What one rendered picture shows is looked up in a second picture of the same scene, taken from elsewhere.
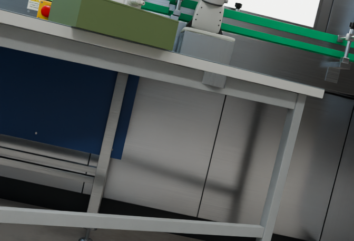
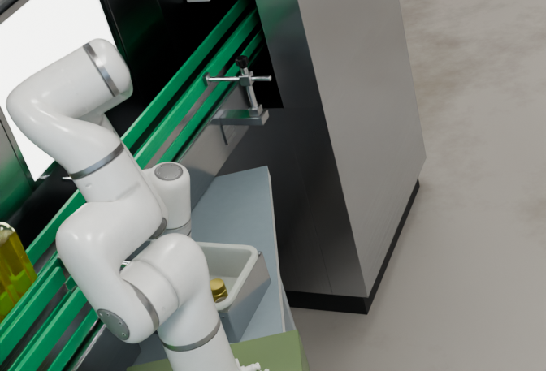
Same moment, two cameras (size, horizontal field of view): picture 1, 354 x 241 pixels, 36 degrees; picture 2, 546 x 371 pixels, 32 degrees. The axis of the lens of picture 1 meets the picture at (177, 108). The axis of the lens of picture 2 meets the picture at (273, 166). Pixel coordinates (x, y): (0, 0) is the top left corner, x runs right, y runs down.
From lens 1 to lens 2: 1.83 m
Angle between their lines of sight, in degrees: 59
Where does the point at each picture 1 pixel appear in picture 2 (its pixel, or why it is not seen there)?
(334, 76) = (231, 129)
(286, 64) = (195, 176)
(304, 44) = (188, 129)
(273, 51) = not seen: hidden behind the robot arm
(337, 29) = (137, 49)
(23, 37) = not seen: outside the picture
